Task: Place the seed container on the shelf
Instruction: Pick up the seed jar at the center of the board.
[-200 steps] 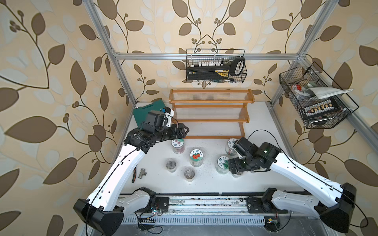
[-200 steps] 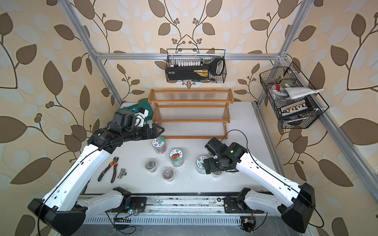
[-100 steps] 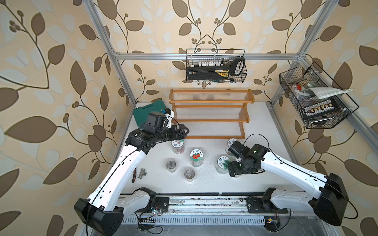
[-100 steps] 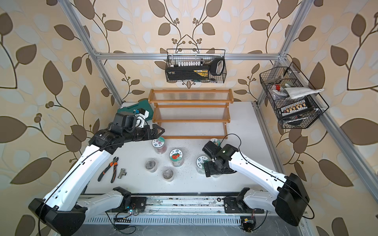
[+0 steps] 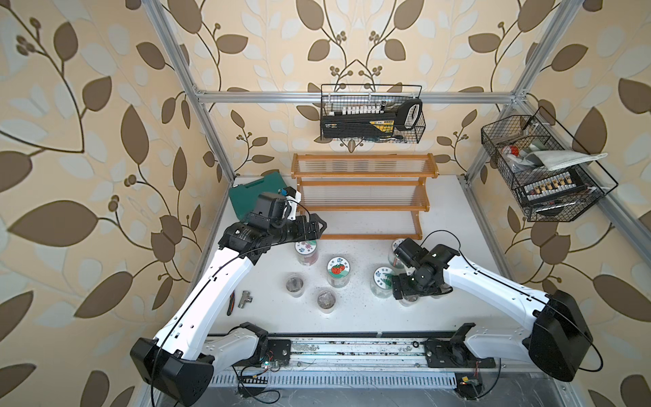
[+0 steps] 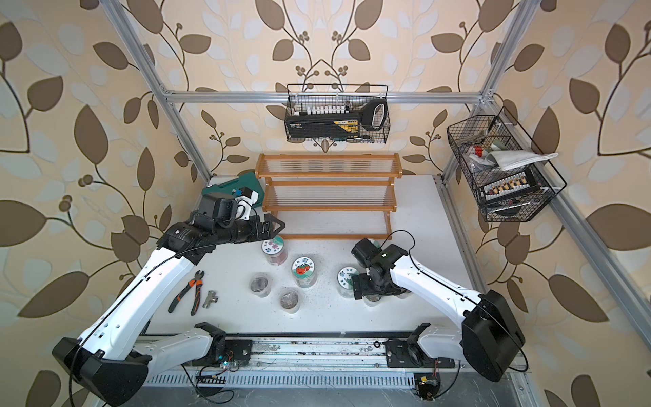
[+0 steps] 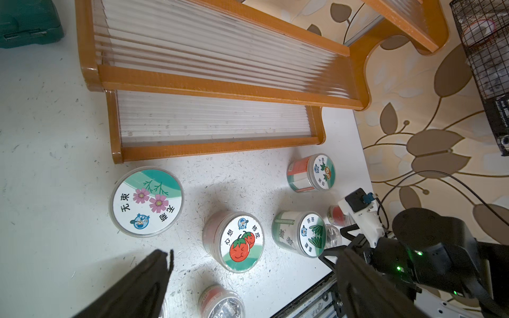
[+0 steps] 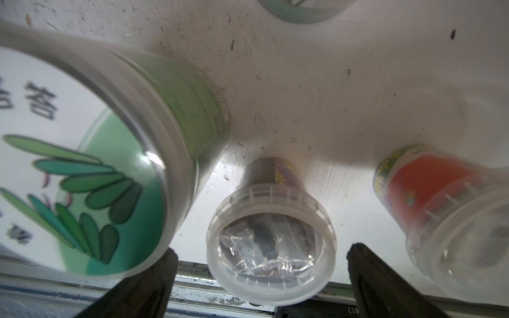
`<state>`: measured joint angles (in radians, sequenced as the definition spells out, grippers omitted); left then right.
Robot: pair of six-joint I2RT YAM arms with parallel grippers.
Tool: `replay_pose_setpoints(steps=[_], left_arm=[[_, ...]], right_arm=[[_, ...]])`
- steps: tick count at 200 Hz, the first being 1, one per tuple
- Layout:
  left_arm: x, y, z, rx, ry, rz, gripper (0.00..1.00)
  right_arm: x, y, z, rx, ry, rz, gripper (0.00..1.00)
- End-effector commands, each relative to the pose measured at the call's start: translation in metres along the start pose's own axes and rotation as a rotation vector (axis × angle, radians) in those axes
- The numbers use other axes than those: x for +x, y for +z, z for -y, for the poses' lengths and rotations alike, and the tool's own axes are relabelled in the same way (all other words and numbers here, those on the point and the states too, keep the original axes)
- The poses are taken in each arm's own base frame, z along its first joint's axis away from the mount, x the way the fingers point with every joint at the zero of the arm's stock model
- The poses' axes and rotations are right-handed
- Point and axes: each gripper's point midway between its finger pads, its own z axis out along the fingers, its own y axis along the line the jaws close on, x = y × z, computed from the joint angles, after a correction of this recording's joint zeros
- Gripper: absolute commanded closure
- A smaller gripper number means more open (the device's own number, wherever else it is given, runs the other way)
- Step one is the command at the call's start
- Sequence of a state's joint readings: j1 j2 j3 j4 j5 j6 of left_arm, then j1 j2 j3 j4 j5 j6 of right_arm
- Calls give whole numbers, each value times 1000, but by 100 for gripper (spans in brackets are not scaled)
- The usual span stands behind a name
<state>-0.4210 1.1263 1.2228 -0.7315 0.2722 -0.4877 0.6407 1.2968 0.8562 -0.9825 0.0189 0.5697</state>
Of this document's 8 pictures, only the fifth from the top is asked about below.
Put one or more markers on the small clear seed cup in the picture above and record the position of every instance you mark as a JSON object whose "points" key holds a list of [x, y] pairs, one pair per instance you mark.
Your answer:
{"points": [[408, 301]]}

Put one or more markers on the aluminium frame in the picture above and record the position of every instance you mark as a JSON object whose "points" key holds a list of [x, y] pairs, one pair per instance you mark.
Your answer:
{"points": [[630, 226]]}

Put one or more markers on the black wire basket back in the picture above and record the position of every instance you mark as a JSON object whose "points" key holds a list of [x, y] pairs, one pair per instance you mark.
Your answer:
{"points": [[371, 113]]}

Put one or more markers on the white paper bag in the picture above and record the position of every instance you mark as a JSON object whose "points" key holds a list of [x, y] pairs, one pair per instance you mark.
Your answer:
{"points": [[555, 160]]}

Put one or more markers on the orange black pliers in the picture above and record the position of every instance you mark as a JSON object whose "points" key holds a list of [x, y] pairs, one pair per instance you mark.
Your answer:
{"points": [[231, 304]]}

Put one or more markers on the black wire basket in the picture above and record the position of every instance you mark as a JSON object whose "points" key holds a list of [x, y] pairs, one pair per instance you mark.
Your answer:
{"points": [[371, 113], [508, 141]]}

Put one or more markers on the red label seed cup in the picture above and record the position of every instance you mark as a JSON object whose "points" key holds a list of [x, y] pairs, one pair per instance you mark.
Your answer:
{"points": [[326, 301]]}

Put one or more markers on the tomato lid seed jar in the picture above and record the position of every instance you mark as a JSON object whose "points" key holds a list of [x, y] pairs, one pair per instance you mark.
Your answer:
{"points": [[338, 272]]}

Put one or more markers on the wooden three-tier shelf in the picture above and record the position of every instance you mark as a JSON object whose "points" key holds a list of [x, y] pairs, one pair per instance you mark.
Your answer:
{"points": [[367, 184]]}

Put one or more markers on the green plastic tool case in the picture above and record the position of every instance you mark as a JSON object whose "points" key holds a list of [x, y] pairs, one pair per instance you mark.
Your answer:
{"points": [[244, 196]]}

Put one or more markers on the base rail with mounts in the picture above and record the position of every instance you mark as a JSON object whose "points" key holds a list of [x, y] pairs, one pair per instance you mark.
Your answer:
{"points": [[404, 360]]}

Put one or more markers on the flower lid seed jar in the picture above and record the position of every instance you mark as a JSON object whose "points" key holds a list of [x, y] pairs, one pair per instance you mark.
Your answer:
{"points": [[307, 252]]}

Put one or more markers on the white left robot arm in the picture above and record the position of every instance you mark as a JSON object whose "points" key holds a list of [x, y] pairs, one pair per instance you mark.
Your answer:
{"points": [[177, 361]]}

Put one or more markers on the metal tee pipe fitting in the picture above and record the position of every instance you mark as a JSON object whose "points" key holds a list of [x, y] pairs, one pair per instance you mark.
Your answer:
{"points": [[246, 298]]}

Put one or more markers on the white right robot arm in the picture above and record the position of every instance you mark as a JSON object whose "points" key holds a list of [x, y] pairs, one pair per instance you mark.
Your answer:
{"points": [[552, 332]]}

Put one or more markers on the black saw handle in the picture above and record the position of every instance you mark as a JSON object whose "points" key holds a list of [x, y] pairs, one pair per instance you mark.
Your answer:
{"points": [[408, 114]]}

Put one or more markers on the purple label seed cup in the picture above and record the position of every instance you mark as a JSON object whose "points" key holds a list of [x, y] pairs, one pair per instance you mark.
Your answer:
{"points": [[295, 285]]}

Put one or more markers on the black wire basket right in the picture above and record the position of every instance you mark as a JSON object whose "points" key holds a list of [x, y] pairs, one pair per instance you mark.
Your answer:
{"points": [[508, 141]]}

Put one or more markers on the box of small bottles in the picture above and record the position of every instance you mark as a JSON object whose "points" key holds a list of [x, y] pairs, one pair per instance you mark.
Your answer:
{"points": [[554, 187]]}

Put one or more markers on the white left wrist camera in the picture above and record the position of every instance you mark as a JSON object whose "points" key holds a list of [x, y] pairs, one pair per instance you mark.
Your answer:
{"points": [[291, 194]]}

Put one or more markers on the green lid seed jar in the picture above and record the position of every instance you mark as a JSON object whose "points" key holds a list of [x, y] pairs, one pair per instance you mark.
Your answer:
{"points": [[382, 282]]}

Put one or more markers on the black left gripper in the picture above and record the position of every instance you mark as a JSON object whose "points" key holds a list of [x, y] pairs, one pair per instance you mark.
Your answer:
{"points": [[316, 227]]}

